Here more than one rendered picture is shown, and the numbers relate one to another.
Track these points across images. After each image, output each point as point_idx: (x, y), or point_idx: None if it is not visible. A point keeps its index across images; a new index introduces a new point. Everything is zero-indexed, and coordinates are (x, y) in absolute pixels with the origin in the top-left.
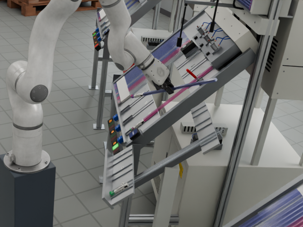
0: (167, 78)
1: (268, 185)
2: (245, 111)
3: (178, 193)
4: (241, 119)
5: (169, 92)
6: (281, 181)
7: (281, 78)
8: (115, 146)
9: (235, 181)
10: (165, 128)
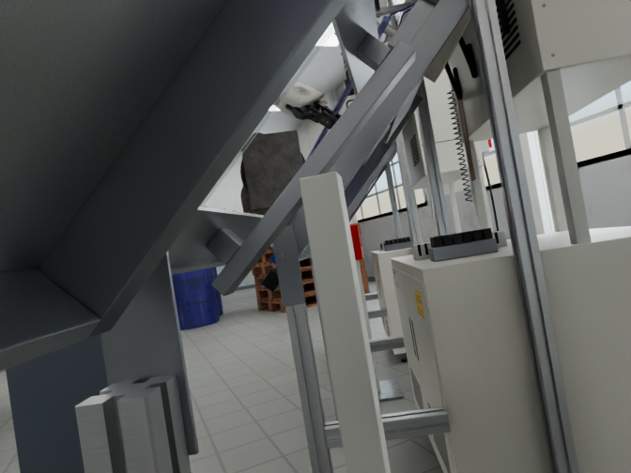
0: (321, 104)
1: None
2: (493, 99)
3: (431, 358)
4: (494, 128)
5: (329, 122)
6: None
7: (546, 21)
8: None
9: (552, 291)
10: None
